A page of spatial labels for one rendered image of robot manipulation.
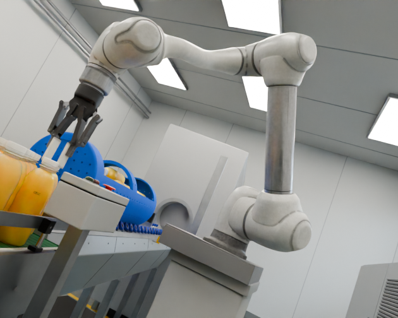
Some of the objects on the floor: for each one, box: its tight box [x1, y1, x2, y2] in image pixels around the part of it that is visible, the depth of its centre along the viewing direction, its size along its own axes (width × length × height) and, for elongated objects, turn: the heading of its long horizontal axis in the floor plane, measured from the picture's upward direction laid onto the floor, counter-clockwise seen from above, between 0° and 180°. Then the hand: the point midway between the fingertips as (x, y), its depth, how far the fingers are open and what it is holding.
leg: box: [113, 272, 141, 318], centre depth 287 cm, size 6×6×63 cm
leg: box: [130, 268, 159, 318], centre depth 284 cm, size 6×6×63 cm
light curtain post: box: [188, 155, 228, 236], centre depth 238 cm, size 6×6×170 cm
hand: (57, 153), depth 86 cm, fingers closed on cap, 4 cm apart
